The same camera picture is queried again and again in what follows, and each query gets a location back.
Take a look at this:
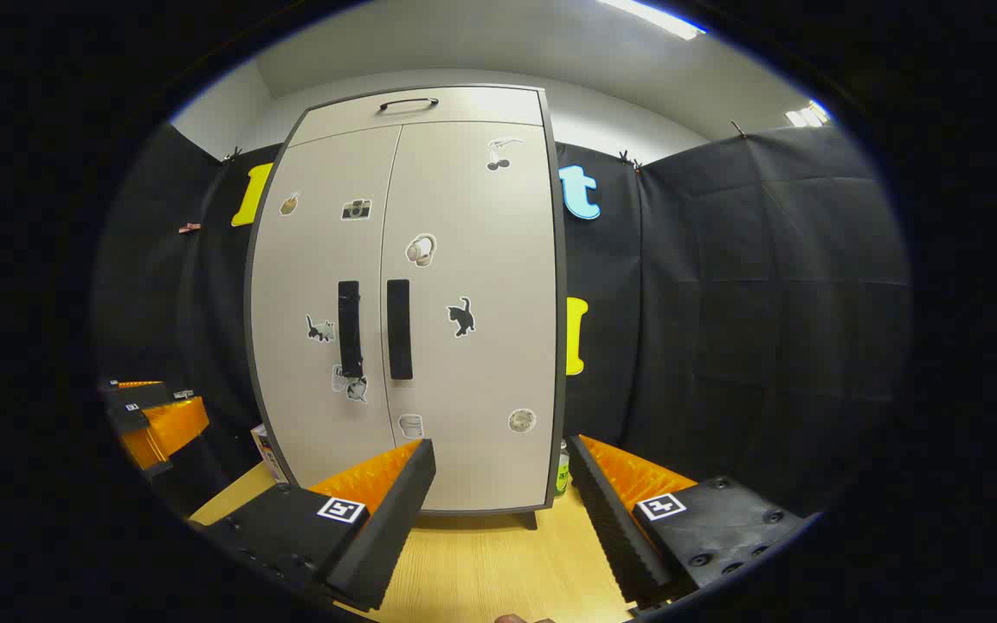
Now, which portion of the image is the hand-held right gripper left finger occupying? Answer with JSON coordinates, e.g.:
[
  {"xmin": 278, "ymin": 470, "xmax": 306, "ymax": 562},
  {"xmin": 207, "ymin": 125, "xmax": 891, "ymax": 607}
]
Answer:
[{"xmin": 191, "ymin": 437, "xmax": 437, "ymax": 613}]

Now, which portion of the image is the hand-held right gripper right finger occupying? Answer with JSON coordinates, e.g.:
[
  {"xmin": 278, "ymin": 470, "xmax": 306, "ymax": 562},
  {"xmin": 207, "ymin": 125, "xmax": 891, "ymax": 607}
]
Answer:
[{"xmin": 568, "ymin": 434, "xmax": 815, "ymax": 611}]

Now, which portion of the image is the headphone-sticker shoe cabinet door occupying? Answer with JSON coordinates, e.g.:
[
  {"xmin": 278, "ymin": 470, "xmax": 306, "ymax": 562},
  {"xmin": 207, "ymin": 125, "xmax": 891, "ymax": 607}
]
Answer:
[{"xmin": 380, "ymin": 121, "xmax": 562, "ymax": 511}]

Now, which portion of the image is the camera-sticker shoe cabinet door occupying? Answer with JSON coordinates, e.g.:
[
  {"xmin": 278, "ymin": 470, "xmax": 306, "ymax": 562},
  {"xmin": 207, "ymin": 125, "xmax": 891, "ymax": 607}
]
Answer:
[{"xmin": 249, "ymin": 125, "xmax": 402, "ymax": 487}]

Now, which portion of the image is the white double-door shoe cabinet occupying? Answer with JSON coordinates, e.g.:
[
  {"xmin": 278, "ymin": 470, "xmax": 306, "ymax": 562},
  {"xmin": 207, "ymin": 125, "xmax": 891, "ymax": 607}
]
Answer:
[{"xmin": 243, "ymin": 84, "xmax": 569, "ymax": 530}]

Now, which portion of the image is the white book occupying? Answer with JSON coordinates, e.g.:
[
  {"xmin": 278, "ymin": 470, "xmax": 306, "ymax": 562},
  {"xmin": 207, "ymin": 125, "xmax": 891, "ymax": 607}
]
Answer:
[{"xmin": 250, "ymin": 422, "xmax": 290, "ymax": 485}]

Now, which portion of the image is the black door handle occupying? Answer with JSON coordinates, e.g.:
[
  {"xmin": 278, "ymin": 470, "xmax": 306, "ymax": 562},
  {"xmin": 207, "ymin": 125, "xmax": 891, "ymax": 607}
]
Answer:
[
  {"xmin": 338, "ymin": 280, "xmax": 365, "ymax": 379},
  {"xmin": 386, "ymin": 279, "xmax": 415, "ymax": 382}
]

